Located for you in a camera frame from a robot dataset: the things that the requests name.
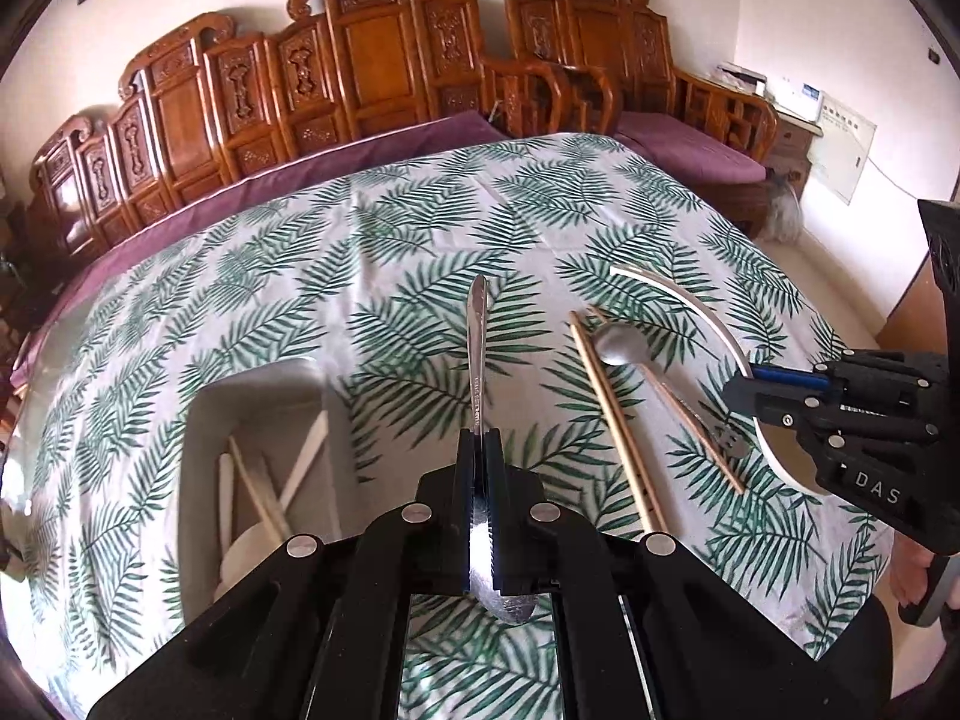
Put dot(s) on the white plate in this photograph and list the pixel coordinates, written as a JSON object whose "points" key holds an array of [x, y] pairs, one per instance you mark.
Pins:
{"points": [[784, 469]]}

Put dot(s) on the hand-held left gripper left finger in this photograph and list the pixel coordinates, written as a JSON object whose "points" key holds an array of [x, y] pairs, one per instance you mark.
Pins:
{"points": [[442, 525]]}

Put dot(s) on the metal fork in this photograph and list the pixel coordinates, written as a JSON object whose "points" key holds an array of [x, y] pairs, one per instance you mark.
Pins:
{"points": [[731, 441]]}

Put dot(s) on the long purple seat cushion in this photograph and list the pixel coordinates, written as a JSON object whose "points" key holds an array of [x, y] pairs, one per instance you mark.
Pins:
{"points": [[300, 172]]}

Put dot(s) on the metal spoon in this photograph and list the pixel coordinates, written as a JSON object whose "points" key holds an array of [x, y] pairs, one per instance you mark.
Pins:
{"points": [[622, 345]]}

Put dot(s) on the beige plastic spoon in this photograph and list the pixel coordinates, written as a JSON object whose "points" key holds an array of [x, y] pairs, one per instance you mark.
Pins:
{"points": [[244, 555]]}

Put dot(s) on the carved wooden armchair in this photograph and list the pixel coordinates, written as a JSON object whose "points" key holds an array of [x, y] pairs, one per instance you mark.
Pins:
{"points": [[592, 30]]}

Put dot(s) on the person's right hand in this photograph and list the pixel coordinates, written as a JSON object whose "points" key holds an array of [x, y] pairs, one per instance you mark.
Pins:
{"points": [[909, 574]]}

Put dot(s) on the square purple seat cushion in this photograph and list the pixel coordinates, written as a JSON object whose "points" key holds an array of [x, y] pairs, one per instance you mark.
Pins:
{"points": [[675, 142]]}

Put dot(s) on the wooden chopstick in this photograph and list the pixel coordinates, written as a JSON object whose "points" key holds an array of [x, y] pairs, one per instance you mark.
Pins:
{"points": [[626, 427], [611, 420]]}

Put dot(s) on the translucent plastic bag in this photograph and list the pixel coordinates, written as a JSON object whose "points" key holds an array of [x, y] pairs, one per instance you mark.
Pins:
{"points": [[784, 210]]}

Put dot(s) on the metal table knife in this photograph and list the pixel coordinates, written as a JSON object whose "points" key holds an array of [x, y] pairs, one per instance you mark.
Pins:
{"points": [[478, 360]]}

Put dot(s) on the leaf-printed tablecloth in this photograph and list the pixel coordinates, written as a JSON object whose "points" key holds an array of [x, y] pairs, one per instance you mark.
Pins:
{"points": [[420, 240]]}

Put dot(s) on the grey rectangular container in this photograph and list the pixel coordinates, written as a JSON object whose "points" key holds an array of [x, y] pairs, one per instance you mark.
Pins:
{"points": [[255, 405]]}

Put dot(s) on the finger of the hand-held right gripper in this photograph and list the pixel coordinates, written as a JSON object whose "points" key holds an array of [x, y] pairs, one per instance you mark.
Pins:
{"points": [[787, 375], [772, 409]]}

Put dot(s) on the wooden side table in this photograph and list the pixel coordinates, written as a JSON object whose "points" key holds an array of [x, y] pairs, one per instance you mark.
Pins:
{"points": [[791, 146]]}

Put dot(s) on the carved wooden sofa bench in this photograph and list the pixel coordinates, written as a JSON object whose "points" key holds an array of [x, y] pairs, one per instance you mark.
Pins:
{"points": [[375, 67]]}

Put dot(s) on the white box device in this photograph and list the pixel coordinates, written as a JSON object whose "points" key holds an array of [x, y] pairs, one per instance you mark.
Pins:
{"points": [[796, 97]]}

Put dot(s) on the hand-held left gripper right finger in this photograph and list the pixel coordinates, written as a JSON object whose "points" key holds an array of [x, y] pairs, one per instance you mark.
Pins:
{"points": [[517, 525]]}

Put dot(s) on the stack of papers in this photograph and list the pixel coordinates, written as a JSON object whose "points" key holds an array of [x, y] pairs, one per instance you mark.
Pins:
{"points": [[741, 76]]}

